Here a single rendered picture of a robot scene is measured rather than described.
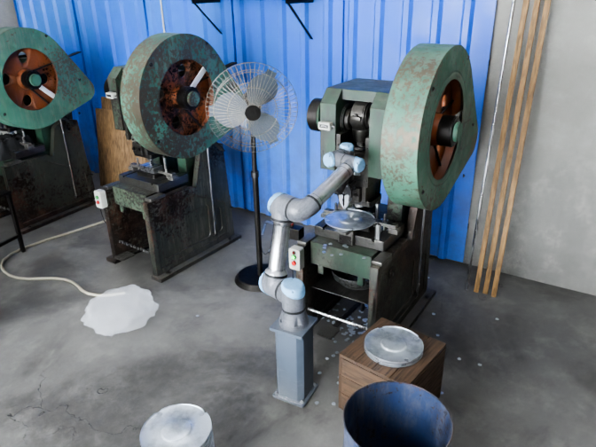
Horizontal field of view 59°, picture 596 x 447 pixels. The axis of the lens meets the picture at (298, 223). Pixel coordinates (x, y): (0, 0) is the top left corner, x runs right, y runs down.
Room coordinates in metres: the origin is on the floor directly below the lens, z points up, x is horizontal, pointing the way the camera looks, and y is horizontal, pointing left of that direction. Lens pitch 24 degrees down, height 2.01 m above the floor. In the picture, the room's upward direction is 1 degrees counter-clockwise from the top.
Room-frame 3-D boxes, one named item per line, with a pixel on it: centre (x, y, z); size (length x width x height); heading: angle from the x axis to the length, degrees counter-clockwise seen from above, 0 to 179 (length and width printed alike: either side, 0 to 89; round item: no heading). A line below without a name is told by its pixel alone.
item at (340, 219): (2.74, -0.30, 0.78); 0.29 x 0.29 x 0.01
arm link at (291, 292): (2.22, 0.03, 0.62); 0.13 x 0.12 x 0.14; 44
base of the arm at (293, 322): (2.22, 0.03, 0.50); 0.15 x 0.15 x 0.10
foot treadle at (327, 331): (2.73, -0.29, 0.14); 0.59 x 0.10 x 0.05; 147
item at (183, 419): (1.63, 0.52, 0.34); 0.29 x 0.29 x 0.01
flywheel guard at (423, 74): (2.75, -0.71, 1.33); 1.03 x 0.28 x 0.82; 147
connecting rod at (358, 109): (2.85, -0.37, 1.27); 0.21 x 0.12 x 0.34; 147
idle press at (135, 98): (4.10, 0.88, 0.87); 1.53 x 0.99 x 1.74; 145
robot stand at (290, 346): (2.22, 0.03, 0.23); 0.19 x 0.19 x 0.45; 62
